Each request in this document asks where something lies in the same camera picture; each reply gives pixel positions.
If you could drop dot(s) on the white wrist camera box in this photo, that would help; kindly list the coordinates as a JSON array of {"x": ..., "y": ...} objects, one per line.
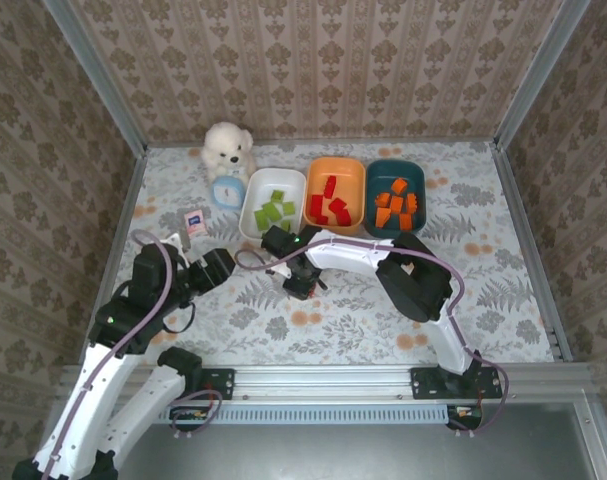
[
  {"x": 282, "y": 271},
  {"x": 178, "y": 242}
]

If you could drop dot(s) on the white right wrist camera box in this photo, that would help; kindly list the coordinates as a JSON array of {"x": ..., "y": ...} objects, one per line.
[{"x": 282, "y": 271}]

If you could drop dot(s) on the aluminium back rail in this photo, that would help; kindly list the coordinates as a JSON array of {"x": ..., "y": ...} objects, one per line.
[{"x": 333, "y": 141}]

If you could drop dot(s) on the grey sheet metal panel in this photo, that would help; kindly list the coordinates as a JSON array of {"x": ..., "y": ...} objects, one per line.
[{"x": 333, "y": 455}]

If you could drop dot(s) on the floral patterned tablecloth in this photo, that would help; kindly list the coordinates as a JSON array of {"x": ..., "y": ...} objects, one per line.
[{"x": 483, "y": 310}]

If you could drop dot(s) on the small green lego brick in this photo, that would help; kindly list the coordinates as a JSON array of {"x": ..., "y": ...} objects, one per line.
[
  {"x": 288, "y": 207},
  {"x": 284, "y": 226},
  {"x": 278, "y": 196}
]

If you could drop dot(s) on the white plastic bin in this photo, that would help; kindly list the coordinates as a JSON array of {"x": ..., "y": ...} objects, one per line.
[{"x": 263, "y": 185}]

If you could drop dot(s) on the small orange lego brick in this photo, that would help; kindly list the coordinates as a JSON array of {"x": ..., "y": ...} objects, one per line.
[{"x": 405, "y": 221}]

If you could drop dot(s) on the light blue alarm clock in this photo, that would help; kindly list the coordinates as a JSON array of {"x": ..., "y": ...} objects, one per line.
[{"x": 228, "y": 194}]

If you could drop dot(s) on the long red lego brick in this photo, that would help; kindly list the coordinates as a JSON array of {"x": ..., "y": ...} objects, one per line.
[
  {"x": 312, "y": 291},
  {"x": 329, "y": 184}
]

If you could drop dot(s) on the red two-by-four lego brick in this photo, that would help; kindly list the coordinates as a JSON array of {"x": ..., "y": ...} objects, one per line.
[{"x": 319, "y": 217}]

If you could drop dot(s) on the aluminium front mounting rail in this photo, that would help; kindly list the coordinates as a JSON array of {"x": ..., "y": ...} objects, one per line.
[{"x": 323, "y": 382}]

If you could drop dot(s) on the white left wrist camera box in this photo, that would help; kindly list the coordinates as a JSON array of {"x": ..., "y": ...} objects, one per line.
[{"x": 178, "y": 242}]

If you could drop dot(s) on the aluminium corner post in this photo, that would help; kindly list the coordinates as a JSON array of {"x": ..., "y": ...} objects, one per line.
[
  {"x": 98, "y": 75},
  {"x": 538, "y": 75}
]

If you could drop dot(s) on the orange lego slope piece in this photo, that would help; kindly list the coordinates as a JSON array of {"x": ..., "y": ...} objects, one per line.
[
  {"x": 383, "y": 200},
  {"x": 383, "y": 217}
]

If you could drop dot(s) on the aluminium side rail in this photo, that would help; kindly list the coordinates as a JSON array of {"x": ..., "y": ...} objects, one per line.
[
  {"x": 516, "y": 200},
  {"x": 129, "y": 200}
]

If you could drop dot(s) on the green lego plate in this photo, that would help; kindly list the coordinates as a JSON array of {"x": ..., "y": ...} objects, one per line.
[
  {"x": 259, "y": 218},
  {"x": 271, "y": 211}
]

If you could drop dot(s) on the orange plastic bin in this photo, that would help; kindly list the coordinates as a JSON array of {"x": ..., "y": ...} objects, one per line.
[{"x": 350, "y": 175}]

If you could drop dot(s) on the teal plastic bin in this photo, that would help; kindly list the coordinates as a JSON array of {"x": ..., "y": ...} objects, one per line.
[{"x": 378, "y": 175}]

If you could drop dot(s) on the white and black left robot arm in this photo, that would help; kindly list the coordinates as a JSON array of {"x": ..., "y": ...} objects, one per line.
[{"x": 105, "y": 387}]

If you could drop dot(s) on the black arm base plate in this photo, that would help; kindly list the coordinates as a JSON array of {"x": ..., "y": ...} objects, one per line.
[
  {"x": 218, "y": 384},
  {"x": 425, "y": 384}
]

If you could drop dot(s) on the white plush teddy bear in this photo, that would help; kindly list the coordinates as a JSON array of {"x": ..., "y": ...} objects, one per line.
[{"x": 225, "y": 142}]

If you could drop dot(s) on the pink and white tissue packet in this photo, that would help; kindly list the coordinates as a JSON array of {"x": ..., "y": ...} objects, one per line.
[{"x": 194, "y": 222}]

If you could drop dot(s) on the small red lego brick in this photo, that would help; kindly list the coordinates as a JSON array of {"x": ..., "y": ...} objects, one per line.
[
  {"x": 337, "y": 205},
  {"x": 343, "y": 217},
  {"x": 315, "y": 202}
]

